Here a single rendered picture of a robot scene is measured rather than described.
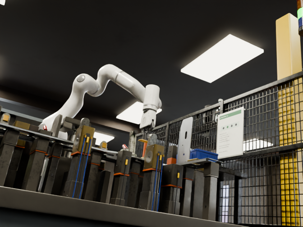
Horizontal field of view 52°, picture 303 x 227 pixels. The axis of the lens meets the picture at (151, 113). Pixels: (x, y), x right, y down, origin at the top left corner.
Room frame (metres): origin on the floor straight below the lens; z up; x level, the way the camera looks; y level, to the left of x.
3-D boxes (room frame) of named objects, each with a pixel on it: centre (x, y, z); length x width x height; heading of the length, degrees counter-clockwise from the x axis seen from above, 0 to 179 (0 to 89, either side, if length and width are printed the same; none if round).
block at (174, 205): (1.55, -0.15, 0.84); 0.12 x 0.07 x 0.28; 30
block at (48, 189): (1.47, 0.43, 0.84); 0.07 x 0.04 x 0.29; 30
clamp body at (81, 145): (1.32, 0.27, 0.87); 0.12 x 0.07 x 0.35; 30
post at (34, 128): (1.59, 0.61, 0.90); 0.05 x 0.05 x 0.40; 30
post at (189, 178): (1.59, -0.22, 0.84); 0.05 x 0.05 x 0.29; 30
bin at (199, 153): (1.99, -0.31, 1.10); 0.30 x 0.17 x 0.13; 24
